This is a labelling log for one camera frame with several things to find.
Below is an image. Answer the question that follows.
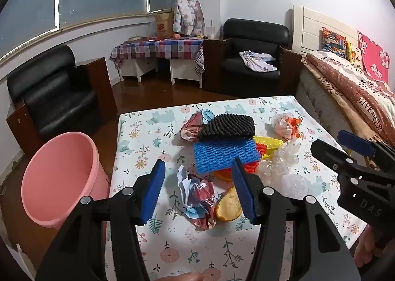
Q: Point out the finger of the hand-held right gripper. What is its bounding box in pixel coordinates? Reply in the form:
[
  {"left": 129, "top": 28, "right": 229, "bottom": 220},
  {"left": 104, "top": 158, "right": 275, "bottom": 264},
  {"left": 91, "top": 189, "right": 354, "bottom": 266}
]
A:
[
  {"left": 337, "top": 130, "right": 395, "bottom": 173},
  {"left": 310, "top": 139, "right": 368, "bottom": 177}
]

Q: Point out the brown paper bag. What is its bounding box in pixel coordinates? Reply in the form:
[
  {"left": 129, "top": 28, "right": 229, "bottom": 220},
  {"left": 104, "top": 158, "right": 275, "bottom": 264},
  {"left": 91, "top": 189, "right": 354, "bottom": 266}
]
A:
[{"left": 154, "top": 11, "right": 175, "bottom": 39}]

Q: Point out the blue foam net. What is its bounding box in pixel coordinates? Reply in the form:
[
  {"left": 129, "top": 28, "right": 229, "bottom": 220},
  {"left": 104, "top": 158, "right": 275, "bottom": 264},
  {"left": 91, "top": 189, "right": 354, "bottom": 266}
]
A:
[{"left": 193, "top": 138, "right": 258, "bottom": 175}]

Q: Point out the crumpled patterned cloth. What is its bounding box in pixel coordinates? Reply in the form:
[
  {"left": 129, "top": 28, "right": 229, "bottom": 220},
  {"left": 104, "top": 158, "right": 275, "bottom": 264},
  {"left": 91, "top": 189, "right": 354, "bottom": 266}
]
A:
[{"left": 240, "top": 50, "right": 278, "bottom": 72}]

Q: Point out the white foam net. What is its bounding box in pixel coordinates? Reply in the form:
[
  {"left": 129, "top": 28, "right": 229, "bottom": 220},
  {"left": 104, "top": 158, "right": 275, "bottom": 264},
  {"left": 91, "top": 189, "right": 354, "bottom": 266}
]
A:
[{"left": 279, "top": 173, "right": 315, "bottom": 199}]

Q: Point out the orange foam net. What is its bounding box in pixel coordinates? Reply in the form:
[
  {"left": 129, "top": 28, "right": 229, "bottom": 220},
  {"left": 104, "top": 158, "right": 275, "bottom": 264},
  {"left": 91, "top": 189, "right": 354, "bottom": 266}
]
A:
[{"left": 214, "top": 168, "right": 234, "bottom": 182}]

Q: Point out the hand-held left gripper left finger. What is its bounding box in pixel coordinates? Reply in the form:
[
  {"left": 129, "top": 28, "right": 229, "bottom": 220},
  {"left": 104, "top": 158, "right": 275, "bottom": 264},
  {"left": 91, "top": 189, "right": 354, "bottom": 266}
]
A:
[{"left": 35, "top": 159, "right": 167, "bottom": 281}]

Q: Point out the orange-yellow foam net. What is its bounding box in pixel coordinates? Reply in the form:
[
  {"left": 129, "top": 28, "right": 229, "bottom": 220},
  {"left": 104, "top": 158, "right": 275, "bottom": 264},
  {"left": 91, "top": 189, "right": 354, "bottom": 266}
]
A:
[{"left": 215, "top": 187, "right": 244, "bottom": 222}]

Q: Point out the yellow patterned pillow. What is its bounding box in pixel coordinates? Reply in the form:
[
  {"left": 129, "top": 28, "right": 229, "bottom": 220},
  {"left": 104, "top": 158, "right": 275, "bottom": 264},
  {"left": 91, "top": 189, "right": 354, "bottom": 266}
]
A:
[{"left": 347, "top": 43, "right": 366, "bottom": 68}]

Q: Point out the red blue wrapper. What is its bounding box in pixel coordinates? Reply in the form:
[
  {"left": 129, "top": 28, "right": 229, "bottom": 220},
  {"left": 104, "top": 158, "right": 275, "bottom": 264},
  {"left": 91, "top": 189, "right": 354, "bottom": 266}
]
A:
[
  {"left": 177, "top": 165, "right": 223, "bottom": 230},
  {"left": 180, "top": 109, "right": 217, "bottom": 142}
]

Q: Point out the pink flower pillow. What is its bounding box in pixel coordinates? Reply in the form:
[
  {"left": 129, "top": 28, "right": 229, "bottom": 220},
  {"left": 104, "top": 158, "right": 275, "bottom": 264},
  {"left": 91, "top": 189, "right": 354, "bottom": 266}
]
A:
[{"left": 358, "top": 31, "right": 391, "bottom": 82}]

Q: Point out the black foam net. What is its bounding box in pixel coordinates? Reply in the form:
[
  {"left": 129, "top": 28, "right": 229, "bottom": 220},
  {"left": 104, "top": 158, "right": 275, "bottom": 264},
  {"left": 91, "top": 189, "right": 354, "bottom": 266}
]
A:
[{"left": 197, "top": 114, "right": 256, "bottom": 142}]

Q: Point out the pastel puffer jacket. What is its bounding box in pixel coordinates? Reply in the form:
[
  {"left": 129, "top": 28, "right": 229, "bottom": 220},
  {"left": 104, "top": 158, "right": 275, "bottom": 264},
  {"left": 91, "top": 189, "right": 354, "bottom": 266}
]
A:
[{"left": 173, "top": 0, "right": 206, "bottom": 36}]

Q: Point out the black leather armchair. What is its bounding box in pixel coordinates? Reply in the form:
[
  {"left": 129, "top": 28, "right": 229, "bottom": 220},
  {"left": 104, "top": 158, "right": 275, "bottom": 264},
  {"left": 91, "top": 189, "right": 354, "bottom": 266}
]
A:
[
  {"left": 202, "top": 18, "right": 301, "bottom": 98},
  {"left": 6, "top": 44, "right": 118, "bottom": 153}
]

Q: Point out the floral tablecloth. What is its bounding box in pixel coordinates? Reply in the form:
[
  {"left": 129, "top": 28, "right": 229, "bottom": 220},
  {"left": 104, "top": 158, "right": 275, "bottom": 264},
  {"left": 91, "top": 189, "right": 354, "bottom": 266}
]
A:
[{"left": 105, "top": 96, "right": 368, "bottom": 281}]

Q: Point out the yellow plastic bag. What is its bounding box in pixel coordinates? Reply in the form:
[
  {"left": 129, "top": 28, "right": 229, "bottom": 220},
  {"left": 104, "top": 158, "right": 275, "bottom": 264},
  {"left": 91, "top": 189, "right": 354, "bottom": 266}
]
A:
[{"left": 253, "top": 135, "right": 284, "bottom": 159}]

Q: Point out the red foam net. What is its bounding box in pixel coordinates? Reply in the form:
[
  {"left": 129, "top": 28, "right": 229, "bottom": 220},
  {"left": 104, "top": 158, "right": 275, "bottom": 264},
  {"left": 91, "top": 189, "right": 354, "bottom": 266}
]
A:
[{"left": 243, "top": 143, "right": 270, "bottom": 174}]

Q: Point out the white desk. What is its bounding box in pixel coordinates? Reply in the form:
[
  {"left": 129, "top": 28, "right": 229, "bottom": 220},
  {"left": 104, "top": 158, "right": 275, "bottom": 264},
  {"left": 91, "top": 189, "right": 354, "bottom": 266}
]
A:
[{"left": 119, "top": 57, "right": 202, "bottom": 88}]

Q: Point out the orange white plastic bag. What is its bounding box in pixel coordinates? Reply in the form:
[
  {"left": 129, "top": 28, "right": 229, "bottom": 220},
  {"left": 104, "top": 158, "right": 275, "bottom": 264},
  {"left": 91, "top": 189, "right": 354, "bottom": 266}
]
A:
[{"left": 272, "top": 113, "right": 304, "bottom": 141}]

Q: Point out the checked tablecloth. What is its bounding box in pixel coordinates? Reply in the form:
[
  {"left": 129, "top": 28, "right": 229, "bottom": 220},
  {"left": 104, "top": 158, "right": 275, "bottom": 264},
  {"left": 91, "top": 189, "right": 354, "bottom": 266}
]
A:
[{"left": 110, "top": 38, "right": 206, "bottom": 76}]

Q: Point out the clear plastic bag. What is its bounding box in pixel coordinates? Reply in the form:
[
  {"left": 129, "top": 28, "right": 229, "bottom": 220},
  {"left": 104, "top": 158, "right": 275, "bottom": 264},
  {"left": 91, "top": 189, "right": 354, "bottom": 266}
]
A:
[{"left": 257, "top": 142, "right": 301, "bottom": 181}]

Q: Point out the person's right hand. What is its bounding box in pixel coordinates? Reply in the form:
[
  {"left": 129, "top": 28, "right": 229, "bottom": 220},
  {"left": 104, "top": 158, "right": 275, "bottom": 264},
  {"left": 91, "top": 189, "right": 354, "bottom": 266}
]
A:
[{"left": 353, "top": 227, "right": 386, "bottom": 269}]

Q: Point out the pink dotted quilt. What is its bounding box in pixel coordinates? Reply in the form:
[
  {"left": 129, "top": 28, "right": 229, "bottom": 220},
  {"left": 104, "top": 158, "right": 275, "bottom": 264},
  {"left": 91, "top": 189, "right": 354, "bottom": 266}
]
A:
[{"left": 305, "top": 51, "right": 395, "bottom": 146}]

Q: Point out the pink plastic bucket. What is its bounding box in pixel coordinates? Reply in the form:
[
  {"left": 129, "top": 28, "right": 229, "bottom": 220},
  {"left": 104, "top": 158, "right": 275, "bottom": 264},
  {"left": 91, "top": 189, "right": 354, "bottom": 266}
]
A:
[{"left": 21, "top": 132, "right": 111, "bottom": 230}]

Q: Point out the blue orange patterned pillow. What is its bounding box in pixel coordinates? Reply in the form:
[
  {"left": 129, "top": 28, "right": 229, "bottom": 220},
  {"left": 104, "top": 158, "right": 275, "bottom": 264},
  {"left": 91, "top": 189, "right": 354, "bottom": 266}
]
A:
[{"left": 321, "top": 27, "right": 348, "bottom": 59}]

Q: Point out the white bed headboard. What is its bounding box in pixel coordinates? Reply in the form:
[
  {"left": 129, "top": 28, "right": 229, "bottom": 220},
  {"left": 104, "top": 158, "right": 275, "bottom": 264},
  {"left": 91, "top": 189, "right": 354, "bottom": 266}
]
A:
[{"left": 292, "top": 5, "right": 360, "bottom": 54}]

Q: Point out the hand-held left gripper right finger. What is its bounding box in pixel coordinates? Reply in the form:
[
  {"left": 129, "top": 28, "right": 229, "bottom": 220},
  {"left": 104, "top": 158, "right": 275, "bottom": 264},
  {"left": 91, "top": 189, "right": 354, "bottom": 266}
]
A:
[{"left": 231, "top": 157, "right": 361, "bottom": 281}]

